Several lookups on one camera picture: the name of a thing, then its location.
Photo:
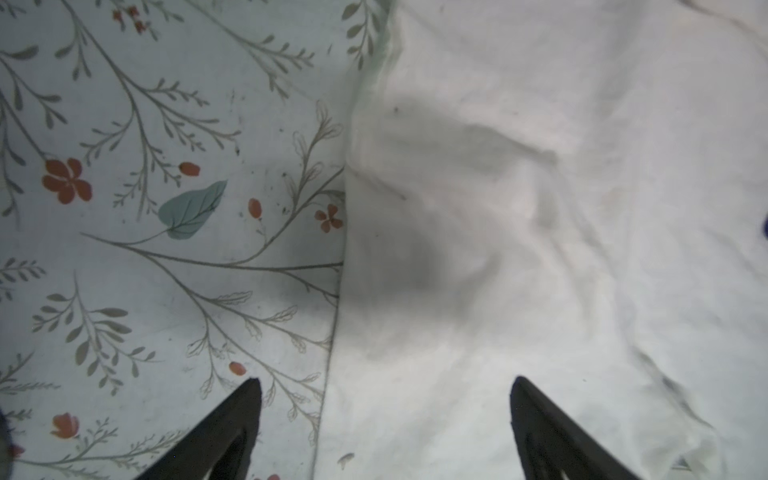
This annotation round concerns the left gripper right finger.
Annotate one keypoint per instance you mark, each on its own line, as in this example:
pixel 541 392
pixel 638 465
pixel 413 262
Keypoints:
pixel 551 445

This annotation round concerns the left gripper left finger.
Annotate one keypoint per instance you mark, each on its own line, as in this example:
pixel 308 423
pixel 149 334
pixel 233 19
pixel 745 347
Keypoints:
pixel 221 445

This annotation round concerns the white printed t shirt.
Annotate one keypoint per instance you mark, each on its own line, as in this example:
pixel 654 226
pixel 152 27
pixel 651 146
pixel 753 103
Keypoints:
pixel 570 191

